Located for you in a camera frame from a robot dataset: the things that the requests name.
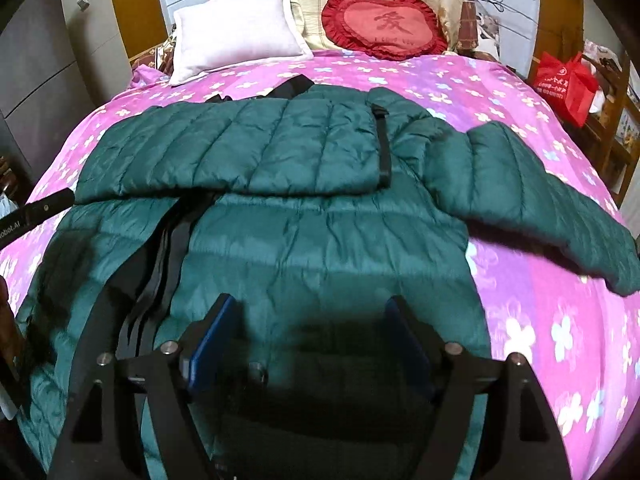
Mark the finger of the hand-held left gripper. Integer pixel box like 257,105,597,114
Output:
22,187,77,235

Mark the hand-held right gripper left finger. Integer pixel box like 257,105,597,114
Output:
47,292,238,480

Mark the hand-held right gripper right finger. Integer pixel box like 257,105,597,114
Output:
384,296,573,480

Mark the dark green puffer jacket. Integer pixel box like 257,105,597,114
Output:
20,77,640,480

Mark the cluttered bedside table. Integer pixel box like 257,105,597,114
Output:
0,152,31,221

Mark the pink floral blanket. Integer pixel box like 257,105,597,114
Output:
0,52,640,480

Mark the grey wardrobe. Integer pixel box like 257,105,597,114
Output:
0,0,133,186

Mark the brown wooden door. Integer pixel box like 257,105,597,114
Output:
109,0,168,63

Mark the white pillow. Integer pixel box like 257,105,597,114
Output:
169,0,315,86

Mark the wooden side shelf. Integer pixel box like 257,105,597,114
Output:
580,40,640,206

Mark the red shopping bag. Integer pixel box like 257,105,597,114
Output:
531,51,600,129

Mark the brown patterned cloth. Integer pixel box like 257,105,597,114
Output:
457,0,501,58

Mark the red heart-shaped cushion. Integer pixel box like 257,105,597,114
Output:
321,0,449,61

